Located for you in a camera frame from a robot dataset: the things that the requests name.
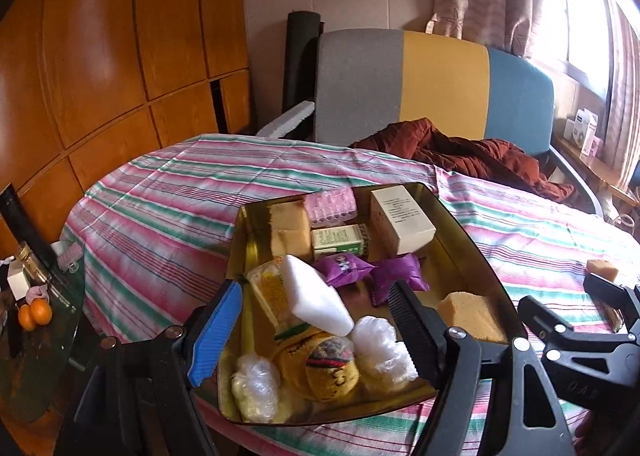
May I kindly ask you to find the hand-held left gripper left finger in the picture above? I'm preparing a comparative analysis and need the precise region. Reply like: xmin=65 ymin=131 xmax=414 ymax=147
xmin=52 ymin=278 xmax=244 ymax=456

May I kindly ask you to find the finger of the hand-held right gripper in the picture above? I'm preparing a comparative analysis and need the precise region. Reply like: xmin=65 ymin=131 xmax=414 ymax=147
xmin=582 ymin=273 xmax=640 ymax=332
xmin=517 ymin=296 xmax=581 ymax=362

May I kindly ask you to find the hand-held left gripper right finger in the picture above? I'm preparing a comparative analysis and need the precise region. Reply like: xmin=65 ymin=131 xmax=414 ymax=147
xmin=389 ymin=281 xmax=576 ymax=456

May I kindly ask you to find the small yellow sponge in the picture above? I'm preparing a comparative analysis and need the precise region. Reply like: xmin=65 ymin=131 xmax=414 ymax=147
xmin=586 ymin=259 xmax=621 ymax=283

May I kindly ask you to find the clear plastic-wrapped bundle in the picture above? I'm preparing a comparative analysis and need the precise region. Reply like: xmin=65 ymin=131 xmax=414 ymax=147
xmin=231 ymin=353 xmax=282 ymax=423
xmin=350 ymin=316 xmax=420 ymax=392

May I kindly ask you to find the purple snack packet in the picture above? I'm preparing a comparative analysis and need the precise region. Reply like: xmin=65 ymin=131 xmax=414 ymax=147
xmin=369 ymin=253 xmax=430 ymax=307
xmin=315 ymin=254 xmax=376 ymax=289

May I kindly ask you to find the large yellow sponge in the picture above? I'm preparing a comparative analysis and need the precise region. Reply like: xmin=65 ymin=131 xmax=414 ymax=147
xmin=436 ymin=292 xmax=509 ymax=344

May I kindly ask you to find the yellow white packet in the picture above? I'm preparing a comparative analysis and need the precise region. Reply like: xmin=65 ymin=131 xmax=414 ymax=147
xmin=245 ymin=258 xmax=308 ymax=334

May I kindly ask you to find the thin green stick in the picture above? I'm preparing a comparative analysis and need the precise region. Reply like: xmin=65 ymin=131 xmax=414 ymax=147
xmin=274 ymin=322 xmax=312 ymax=341

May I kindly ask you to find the gold tin box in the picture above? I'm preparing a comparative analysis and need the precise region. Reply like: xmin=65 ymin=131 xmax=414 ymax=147
xmin=217 ymin=182 xmax=528 ymax=426

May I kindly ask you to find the yellow knitted pouch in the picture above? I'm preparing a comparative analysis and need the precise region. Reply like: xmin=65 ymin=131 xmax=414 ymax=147
xmin=275 ymin=328 xmax=362 ymax=403

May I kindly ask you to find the white foam block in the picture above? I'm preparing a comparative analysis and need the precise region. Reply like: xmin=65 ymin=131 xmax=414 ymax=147
xmin=281 ymin=255 xmax=356 ymax=338

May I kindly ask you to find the cream cardboard box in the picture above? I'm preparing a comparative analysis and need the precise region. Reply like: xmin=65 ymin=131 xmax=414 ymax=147
xmin=370 ymin=186 xmax=437 ymax=257

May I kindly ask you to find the green white small box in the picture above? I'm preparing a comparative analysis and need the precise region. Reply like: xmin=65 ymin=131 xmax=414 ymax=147
xmin=311 ymin=224 xmax=371 ymax=260

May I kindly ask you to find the pink blister pack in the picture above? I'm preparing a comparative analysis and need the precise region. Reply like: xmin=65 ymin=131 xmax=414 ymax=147
xmin=304 ymin=187 xmax=358 ymax=228

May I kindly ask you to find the pink green striped tablecloth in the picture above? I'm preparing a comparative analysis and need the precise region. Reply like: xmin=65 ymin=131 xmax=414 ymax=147
xmin=59 ymin=133 xmax=640 ymax=456

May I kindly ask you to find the round glass side table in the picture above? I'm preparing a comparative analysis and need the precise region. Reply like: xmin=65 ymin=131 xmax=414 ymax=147
xmin=0 ymin=246 xmax=86 ymax=424

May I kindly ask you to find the rust-red quilted garment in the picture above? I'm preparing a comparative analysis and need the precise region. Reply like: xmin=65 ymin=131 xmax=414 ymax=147
xmin=350 ymin=117 xmax=578 ymax=204

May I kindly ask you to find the glass jar gold lid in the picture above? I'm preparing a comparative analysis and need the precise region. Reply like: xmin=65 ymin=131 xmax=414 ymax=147
xmin=12 ymin=243 xmax=51 ymax=284

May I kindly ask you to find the black upright object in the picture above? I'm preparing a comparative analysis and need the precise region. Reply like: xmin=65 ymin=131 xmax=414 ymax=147
xmin=0 ymin=183 xmax=61 ymax=282

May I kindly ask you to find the grey yellow blue armchair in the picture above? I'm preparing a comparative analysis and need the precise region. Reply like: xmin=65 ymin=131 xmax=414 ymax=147
xmin=255 ymin=28 xmax=606 ymax=217

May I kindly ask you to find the black rolled mat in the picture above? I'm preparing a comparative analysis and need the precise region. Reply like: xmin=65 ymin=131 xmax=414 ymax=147
xmin=281 ymin=10 xmax=321 ymax=114

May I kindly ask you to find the bright window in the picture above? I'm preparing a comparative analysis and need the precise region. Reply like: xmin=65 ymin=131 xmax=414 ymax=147
xmin=530 ymin=0 xmax=621 ymax=102

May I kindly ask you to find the wooden wardrobe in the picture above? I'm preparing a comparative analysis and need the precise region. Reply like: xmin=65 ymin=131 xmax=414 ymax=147
xmin=0 ymin=0 xmax=253 ymax=237

